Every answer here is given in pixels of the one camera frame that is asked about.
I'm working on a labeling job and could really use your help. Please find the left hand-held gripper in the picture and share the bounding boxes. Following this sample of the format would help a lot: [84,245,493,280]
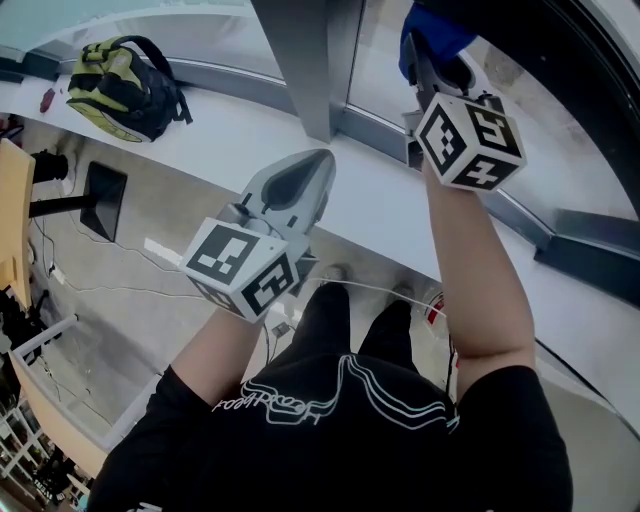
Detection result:
[178,148,337,325]

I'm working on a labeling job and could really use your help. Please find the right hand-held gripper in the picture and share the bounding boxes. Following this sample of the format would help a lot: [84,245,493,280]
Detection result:
[401,28,527,192]

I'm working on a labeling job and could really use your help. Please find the blue cloth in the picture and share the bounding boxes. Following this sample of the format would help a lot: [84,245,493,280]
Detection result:
[398,0,476,69]

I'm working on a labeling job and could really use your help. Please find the clear window glass pane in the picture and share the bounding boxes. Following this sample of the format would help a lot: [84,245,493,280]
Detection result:
[347,0,640,224]

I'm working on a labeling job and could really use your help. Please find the person's left forearm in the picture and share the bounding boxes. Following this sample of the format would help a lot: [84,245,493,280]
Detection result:
[172,302,269,401]

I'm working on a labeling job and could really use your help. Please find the person's right forearm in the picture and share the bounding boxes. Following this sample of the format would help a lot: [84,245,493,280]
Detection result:
[422,159,537,399]

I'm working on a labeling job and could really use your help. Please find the white window sill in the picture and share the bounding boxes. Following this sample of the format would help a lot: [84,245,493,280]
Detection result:
[0,49,640,416]

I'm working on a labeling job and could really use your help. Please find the person's left grey shoe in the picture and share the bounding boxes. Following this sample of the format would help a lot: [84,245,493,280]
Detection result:
[319,263,351,286]

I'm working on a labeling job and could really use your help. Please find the person's black trousers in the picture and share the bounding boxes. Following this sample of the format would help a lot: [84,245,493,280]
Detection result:
[294,282,416,371]

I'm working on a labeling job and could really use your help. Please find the large frosted window glass pane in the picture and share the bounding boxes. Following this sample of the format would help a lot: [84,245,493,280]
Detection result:
[0,0,291,84]

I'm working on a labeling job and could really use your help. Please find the black monitor stand base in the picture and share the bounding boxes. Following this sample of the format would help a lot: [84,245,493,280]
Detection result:
[28,160,129,244]

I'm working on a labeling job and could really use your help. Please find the green and black backpack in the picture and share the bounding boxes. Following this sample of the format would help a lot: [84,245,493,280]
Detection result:
[66,34,194,144]

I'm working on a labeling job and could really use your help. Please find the person's black printed t-shirt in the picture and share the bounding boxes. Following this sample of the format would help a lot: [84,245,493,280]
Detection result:
[87,352,574,512]

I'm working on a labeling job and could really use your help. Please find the light wooden desk panel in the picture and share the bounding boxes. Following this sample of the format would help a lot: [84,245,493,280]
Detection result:
[0,138,36,306]

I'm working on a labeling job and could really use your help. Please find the dark window frame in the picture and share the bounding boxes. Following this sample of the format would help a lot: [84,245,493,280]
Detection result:
[0,0,640,306]

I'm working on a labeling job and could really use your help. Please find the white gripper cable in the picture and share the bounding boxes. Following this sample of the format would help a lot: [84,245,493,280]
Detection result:
[299,279,449,321]

